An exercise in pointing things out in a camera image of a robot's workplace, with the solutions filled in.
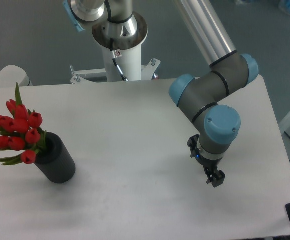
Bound white chair backrest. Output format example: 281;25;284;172
0;65;33;88

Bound black ribbed cylindrical vase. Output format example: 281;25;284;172
34;132;76;184

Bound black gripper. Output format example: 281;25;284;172
187;134;225;188

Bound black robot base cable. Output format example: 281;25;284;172
109;37;129;82

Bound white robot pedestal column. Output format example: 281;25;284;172
69;45;161;85

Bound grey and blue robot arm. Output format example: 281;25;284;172
63;0;259;187

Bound red tulip bouquet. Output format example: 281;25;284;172
0;84;47;166

